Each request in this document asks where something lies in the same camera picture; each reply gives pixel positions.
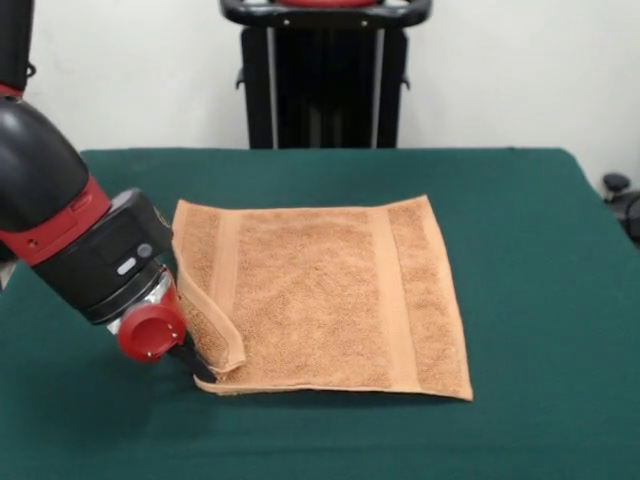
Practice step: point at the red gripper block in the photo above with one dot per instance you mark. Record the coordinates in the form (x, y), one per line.
(150, 335)

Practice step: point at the tan terry towel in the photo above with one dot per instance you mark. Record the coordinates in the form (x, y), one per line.
(325, 300)

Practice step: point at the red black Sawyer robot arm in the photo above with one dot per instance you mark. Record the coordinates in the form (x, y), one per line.
(50, 200)

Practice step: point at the dark green table cloth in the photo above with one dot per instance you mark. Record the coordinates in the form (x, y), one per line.
(525, 250)

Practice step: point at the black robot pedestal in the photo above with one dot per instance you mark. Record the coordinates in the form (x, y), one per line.
(325, 90)

